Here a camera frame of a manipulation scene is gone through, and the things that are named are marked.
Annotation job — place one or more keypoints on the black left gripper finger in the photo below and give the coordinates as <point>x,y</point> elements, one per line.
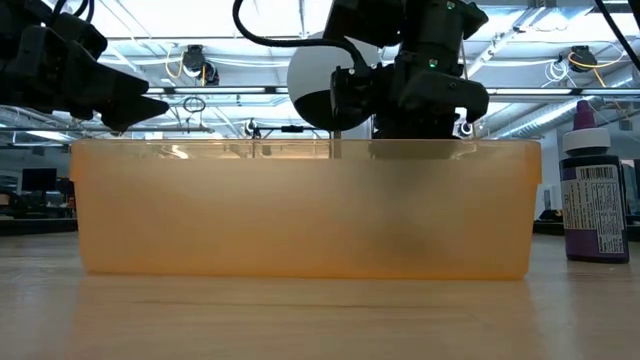
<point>100,82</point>
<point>135,111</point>

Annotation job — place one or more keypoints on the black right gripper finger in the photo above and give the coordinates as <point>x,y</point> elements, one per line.
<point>415,130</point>

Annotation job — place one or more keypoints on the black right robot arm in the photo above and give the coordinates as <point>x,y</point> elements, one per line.
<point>400,22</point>

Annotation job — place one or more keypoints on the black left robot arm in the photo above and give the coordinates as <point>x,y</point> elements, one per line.
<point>15,12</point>

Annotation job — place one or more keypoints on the large purple food colouring bottle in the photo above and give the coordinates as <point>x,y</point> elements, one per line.
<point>595,210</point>

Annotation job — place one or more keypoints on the black computer monitor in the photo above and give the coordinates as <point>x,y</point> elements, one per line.
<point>39,180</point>

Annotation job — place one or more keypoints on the white globe table lamp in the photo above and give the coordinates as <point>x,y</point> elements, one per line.
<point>312,75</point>

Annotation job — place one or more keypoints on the translucent orange plastic bin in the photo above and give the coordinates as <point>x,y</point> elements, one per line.
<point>300,215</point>

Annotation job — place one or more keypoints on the dark office desk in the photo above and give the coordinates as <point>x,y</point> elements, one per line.
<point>35,220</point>

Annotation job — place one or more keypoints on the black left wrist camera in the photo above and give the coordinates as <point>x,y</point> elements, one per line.
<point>82,37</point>

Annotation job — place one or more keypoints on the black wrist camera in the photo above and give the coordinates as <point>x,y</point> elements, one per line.
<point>82,37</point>
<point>350,95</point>

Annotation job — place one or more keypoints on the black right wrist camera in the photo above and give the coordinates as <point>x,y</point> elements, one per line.
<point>350,95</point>

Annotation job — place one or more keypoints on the silver ventilation duct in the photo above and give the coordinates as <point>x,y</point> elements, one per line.
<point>540,117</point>

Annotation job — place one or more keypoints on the black aluminium table frame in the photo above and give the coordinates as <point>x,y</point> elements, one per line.
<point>617,35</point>

